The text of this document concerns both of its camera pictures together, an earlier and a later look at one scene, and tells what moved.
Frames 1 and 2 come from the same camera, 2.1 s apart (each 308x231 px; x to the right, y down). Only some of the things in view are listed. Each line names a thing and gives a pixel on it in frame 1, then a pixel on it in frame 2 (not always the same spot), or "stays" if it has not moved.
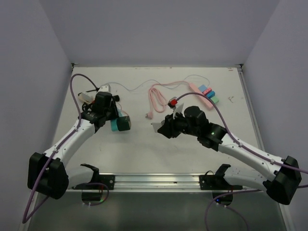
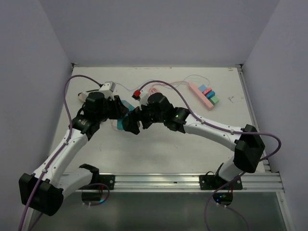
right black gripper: [168, 129] → [138, 114]
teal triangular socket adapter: [114, 125] → [120, 121]
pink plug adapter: [207, 90] stays
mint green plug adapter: [215, 99] stays
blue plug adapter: [202, 88] stays
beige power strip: [87, 97] stays
